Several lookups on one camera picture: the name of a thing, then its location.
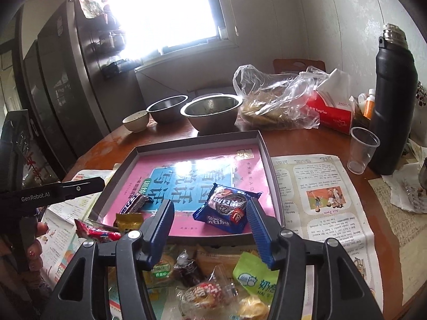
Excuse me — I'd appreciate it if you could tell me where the red snack packet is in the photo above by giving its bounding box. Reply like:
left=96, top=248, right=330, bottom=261
left=74, top=219, right=122, bottom=243

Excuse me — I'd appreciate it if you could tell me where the orange and white medicine bottle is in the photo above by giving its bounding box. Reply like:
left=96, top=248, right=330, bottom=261
left=363, top=88, right=376, bottom=121

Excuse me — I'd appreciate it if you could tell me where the red white chocolate bar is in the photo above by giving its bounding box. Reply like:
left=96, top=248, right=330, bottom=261
left=119, top=195, right=154, bottom=214

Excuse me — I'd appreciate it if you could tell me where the orange snack packet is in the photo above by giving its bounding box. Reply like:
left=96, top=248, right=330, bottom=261
left=195, top=245, right=257, bottom=277

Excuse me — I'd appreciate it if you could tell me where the brown candy packet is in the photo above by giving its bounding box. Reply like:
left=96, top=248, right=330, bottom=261
left=173, top=250, right=204, bottom=287

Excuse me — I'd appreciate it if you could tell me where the red round clear-wrapped snack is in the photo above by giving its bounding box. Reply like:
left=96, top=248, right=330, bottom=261
left=178, top=267, right=239, bottom=314

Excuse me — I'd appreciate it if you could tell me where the silver pill blister pack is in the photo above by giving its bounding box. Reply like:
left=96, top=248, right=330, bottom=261
left=404, top=178, right=427, bottom=212

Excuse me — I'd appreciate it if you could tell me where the black hanging storage rack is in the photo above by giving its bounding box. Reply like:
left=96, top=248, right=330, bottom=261
left=75, top=0, right=142, bottom=80

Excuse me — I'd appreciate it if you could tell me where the person's left hand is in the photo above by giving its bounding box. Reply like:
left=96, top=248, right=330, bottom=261
left=27, top=222, right=49, bottom=277

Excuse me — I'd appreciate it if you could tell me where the green label bread packet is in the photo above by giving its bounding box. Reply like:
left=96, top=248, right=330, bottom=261
left=147, top=247, right=177, bottom=289

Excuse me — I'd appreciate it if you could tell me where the white crumpled paper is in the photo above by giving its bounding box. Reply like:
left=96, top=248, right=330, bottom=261
left=380, top=165, right=427, bottom=212

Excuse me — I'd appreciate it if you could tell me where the light green snack packet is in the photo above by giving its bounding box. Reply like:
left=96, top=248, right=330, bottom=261
left=232, top=251, right=279, bottom=302

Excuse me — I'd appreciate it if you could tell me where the wooden chair back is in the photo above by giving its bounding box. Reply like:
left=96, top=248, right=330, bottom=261
left=273, top=58, right=326, bottom=74

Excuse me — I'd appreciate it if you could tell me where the grey cardboard tray box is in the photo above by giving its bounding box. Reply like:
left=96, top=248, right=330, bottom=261
left=89, top=130, right=286, bottom=245

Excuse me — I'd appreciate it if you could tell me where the long yellow snack packet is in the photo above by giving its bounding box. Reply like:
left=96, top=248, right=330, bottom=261
left=115, top=211, right=144, bottom=234

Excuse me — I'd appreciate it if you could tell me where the red spotted white object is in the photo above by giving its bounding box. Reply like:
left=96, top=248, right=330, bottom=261
left=415, top=82, right=427, bottom=107

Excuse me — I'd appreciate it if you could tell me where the white ceramic bowl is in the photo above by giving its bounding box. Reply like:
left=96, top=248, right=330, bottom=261
left=122, top=110, right=149, bottom=133

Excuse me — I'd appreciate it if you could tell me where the clear plastic cup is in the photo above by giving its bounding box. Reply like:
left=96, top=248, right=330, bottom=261
left=347, top=127, right=381, bottom=174

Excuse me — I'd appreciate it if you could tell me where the yellow pastry clear packet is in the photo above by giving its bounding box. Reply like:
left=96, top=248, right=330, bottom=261
left=237, top=295, right=271, bottom=320

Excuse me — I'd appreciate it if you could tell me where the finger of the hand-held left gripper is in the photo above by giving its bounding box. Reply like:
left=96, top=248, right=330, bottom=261
left=55, top=178, right=105, bottom=201

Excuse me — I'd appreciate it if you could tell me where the yellowed handwritten paper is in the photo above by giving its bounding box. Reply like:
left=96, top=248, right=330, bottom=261
left=369, top=177, right=427, bottom=264

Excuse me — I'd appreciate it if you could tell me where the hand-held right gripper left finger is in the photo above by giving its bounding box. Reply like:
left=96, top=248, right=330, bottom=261
left=43, top=199, right=176, bottom=320

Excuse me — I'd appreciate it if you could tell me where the blue cookie packet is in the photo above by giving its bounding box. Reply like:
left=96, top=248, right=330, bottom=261
left=193, top=183, right=262, bottom=234

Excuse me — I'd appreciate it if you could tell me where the black thermos flask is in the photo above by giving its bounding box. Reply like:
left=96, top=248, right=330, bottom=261
left=369, top=23, right=419, bottom=175

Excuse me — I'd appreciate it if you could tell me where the red tissue box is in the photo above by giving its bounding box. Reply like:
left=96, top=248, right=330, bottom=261
left=305, top=68, right=356, bottom=135

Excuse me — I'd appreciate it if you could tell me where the clear plastic bag with food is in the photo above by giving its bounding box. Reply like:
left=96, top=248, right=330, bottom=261
left=232, top=64, right=334, bottom=130

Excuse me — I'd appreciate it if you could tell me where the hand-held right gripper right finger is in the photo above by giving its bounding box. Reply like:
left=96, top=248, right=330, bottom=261
left=246, top=199, right=384, bottom=320

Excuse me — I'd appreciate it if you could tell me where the window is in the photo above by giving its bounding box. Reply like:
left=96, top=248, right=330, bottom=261
left=100, top=0, right=239, bottom=55

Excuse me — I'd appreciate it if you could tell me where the newspaper sheet with cartoon picture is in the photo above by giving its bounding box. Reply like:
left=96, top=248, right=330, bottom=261
left=270, top=155, right=384, bottom=310

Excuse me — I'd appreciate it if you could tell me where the large steel bowl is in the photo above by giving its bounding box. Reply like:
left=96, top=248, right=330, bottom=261
left=180, top=94, right=241, bottom=133

